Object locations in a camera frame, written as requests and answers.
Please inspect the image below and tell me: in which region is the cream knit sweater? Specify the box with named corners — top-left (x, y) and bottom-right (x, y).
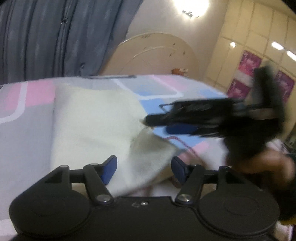
top-left (51, 84), bottom-right (178, 196)

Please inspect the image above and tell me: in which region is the cream arched headboard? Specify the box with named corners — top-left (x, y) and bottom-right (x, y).
top-left (99, 32), bottom-right (199, 79)

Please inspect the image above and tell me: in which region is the person right hand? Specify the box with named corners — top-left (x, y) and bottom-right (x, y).
top-left (226, 149), bottom-right (295, 185)

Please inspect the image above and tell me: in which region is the wall lamp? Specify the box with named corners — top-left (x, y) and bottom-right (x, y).
top-left (182, 9), bottom-right (200, 18)

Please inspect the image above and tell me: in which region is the cream wardrobe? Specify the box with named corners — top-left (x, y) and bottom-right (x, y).
top-left (204, 1), bottom-right (295, 140)

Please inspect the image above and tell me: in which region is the patterned pink blue bedsheet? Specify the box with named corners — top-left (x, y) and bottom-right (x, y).
top-left (1, 75), bottom-right (292, 240)

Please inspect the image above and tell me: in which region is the blue grey curtain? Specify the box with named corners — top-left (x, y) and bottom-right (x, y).
top-left (1, 0), bottom-right (142, 84)

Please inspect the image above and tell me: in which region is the orange plush toy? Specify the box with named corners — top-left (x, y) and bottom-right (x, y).
top-left (171, 68), bottom-right (188, 77)

